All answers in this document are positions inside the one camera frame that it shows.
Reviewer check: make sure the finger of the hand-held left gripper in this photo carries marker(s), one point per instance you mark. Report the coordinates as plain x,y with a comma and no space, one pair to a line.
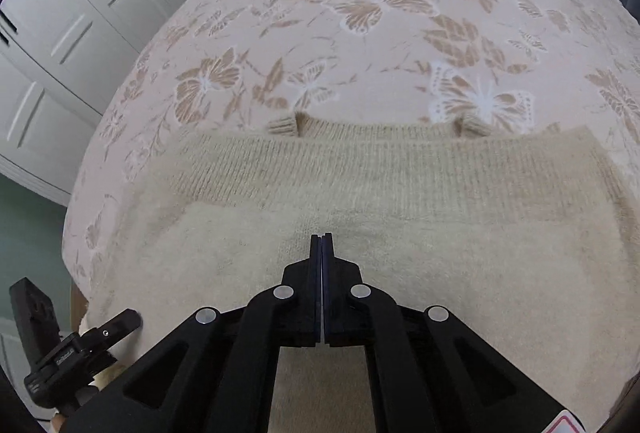
117,324

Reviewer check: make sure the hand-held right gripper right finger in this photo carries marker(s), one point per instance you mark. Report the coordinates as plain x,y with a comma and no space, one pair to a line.
330,263

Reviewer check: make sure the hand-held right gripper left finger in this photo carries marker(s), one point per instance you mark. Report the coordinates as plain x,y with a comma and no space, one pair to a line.
314,263

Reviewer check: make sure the beige sweater with black hearts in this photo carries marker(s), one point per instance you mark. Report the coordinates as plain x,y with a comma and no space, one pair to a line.
425,193

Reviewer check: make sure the bed with pink floral sheet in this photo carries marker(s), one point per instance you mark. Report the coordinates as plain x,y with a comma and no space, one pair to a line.
350,63

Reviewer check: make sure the white wardrobe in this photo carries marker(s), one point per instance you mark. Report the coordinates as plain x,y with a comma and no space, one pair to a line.
75,28

